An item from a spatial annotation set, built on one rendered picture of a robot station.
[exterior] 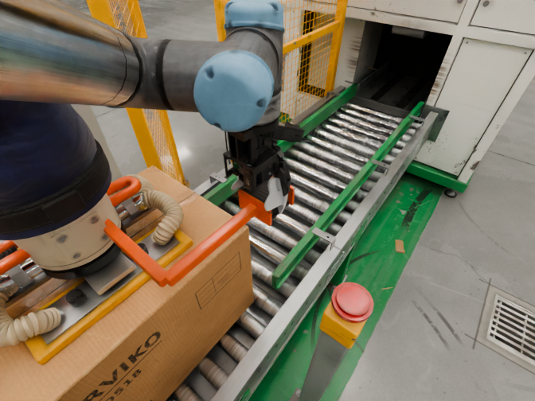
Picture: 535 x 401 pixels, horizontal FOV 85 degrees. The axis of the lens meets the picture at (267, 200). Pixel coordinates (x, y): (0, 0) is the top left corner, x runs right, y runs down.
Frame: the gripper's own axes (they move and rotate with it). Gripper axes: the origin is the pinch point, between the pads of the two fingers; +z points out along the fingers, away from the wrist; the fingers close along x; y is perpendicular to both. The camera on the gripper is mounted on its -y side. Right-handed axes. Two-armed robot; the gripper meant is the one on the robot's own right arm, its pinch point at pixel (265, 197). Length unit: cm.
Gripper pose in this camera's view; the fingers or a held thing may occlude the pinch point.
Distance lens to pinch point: 61.8
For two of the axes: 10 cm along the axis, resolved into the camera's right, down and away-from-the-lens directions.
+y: -6.4, 5.4, -5.5
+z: 0.0, 7.1, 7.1
